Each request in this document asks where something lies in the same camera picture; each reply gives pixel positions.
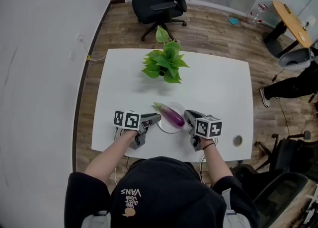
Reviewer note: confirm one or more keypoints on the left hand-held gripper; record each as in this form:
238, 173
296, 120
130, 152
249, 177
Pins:
129, 120

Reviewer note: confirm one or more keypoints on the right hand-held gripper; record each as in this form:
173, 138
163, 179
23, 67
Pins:
208, 127

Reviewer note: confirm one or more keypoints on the purple eggplant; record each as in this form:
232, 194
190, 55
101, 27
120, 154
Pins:
171, 116

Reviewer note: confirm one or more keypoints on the white round plate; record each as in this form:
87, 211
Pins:
169, 128

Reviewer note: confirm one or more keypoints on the person's left forearm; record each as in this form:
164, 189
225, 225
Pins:
111, 152

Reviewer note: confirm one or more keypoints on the person's right forearm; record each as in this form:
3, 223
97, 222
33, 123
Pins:
214, 162

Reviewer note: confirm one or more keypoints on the white desk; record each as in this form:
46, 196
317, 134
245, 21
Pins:
211, 78

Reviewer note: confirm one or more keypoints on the black wristband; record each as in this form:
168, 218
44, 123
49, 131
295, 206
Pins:
208, 145

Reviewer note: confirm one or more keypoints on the green potted plant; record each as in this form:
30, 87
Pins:
165, 65

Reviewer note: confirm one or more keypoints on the black t-shirt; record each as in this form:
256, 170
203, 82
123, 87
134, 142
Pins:
84, 197

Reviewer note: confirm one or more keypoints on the blue cloth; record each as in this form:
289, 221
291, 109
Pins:
233, 21

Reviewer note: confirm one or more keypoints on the black mesh office chair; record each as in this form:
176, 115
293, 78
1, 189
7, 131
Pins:
293, 155

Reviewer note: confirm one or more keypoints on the black office chair with headrest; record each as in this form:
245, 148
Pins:
280, 197

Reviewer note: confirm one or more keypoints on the clear plastic bottle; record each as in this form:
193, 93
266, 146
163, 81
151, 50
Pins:
257, 16

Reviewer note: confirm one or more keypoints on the round wooden side table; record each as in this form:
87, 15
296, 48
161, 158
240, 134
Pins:
292, 22

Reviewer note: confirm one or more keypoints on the small black device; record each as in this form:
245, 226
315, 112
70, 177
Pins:
287, 9

